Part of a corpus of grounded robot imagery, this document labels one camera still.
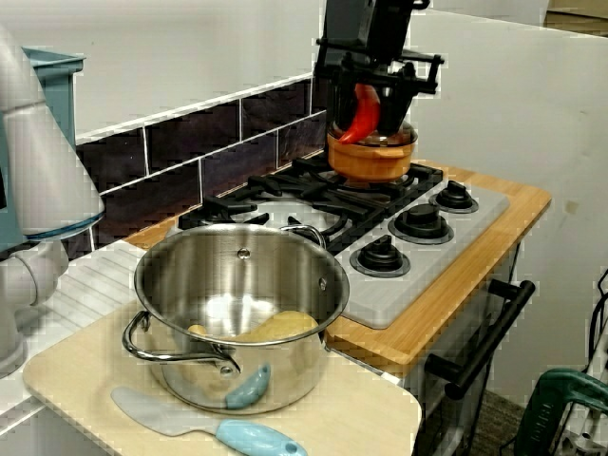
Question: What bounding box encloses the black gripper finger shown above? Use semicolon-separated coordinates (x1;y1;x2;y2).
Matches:
330;75;362;139
377;85;418;135

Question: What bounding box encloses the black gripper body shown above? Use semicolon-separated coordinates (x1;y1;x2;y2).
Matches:
313;0;447;99

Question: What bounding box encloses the red toy chili pepper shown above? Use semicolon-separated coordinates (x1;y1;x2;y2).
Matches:
337;84;382;144

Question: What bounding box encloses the stainless steel pot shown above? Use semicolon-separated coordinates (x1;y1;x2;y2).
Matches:
122;222;352;417

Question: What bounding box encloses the orange toy pot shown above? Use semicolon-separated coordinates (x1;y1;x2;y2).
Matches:
326;132;415;184

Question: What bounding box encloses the black burner grate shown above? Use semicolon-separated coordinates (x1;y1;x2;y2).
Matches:
246;159;446;224
178;182;376;257

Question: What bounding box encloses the black stove knob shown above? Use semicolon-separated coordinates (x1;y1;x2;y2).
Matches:
388;203;454;246
428;180;479;214
350;235;411;277

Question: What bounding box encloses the white foam board panel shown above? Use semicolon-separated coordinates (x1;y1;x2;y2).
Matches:
387;7;608;405

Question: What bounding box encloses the grey toy stove top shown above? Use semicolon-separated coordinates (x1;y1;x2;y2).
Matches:
178;161;510;330

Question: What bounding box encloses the dark tile backsplash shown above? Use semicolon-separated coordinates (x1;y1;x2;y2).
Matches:
75;70;333;253

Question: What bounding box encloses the brown cardboard box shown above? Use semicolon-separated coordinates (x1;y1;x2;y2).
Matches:
542;0;608;38

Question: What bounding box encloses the wooden countertop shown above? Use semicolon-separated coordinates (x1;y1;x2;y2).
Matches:
123;161;552;366

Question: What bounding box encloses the yellow toy food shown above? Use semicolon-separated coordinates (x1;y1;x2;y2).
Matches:
186;310;320;342

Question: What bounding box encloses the white toy kitchen cabinet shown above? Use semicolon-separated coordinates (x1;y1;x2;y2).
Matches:
327;237;523;456

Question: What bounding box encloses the grey toy faucet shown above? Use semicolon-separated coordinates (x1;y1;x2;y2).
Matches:
0;23;106;379

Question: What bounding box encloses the white ribbed sink counter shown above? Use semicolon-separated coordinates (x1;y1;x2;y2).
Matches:
0;237;158;456

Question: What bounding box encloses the light wooden cutting board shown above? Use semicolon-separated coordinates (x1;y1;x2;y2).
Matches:
22;298;424;456

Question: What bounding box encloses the green power tool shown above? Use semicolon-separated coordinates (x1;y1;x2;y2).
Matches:
515;369;608;456

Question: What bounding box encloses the black oven door handle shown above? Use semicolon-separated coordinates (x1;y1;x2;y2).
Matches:
424;278;537;400

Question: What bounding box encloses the black cable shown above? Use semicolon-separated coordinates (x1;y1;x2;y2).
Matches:
587;268;608;363

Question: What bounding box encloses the toy knife blue handle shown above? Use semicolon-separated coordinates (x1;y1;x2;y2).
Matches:
110;386;309;456

